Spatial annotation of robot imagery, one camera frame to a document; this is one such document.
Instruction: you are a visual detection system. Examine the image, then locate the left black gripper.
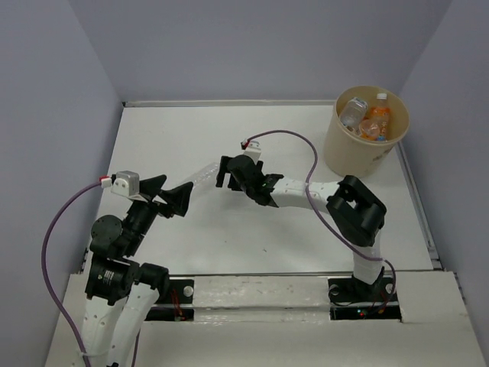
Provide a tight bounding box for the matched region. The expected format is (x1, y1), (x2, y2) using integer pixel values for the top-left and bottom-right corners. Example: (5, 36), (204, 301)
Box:
(124, 173), (194, 254)

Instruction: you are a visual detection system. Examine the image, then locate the clear crushed bottle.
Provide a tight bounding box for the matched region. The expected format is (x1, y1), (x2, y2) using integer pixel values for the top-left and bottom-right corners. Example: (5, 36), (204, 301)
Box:
(180, 162), (219, 195)

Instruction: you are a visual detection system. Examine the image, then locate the green label water bottle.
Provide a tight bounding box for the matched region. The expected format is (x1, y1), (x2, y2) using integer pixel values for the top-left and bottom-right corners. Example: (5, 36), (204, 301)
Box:
(339, 97), (368, 132)

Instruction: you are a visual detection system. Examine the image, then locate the orange juice bottle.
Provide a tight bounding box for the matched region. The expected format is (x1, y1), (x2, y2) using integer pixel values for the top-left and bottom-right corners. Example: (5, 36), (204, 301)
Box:
(358, 119), (381, 141)

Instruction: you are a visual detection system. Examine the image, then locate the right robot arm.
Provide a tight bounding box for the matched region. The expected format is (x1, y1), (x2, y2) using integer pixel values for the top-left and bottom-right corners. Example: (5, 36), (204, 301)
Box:
(216, 154), (387, 300)

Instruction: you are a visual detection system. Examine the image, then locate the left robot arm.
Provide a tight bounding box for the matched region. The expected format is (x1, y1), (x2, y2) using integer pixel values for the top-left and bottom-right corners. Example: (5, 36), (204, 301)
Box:
(81, 171), (194, 366)

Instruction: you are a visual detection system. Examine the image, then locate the beige plastic bin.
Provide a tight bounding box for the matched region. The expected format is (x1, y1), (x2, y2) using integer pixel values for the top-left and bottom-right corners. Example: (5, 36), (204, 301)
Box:
(323, 86), (410, 177)

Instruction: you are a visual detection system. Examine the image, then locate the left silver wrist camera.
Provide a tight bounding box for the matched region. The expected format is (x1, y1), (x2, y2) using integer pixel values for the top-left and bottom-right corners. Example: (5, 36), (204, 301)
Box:
(111, 171), (140, 199)

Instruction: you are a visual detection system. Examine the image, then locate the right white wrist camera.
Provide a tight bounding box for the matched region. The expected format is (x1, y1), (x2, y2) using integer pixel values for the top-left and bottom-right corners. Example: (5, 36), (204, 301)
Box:
(241, 140), (261, 164)

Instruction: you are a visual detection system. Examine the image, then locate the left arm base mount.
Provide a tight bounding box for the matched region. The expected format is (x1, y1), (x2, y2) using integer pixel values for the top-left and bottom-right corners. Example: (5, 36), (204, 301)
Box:
(145, 278), (195, 322)

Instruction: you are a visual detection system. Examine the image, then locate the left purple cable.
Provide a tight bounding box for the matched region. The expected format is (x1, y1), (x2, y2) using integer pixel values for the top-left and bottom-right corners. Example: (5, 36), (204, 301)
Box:
(40, 174), (114, 364)

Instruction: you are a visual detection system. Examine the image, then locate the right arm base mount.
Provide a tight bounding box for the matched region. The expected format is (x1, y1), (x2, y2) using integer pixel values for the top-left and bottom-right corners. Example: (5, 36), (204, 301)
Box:
(328, 277), (402, 321)

